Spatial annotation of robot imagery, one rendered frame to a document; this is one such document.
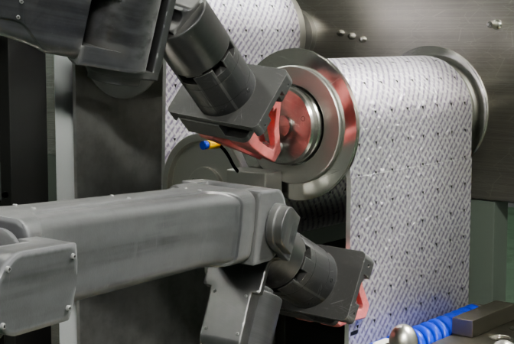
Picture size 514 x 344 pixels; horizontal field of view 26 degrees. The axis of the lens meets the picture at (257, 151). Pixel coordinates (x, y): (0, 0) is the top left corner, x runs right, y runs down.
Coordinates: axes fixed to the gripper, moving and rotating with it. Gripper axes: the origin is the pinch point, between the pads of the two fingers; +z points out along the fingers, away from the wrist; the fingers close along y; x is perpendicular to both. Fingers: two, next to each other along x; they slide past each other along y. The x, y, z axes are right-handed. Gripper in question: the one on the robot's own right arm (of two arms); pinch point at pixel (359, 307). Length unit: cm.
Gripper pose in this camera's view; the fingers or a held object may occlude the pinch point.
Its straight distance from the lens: 109.4
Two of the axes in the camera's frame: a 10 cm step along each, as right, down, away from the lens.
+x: 3.1, -9.1, 2.7
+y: 7.7, 0.7, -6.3
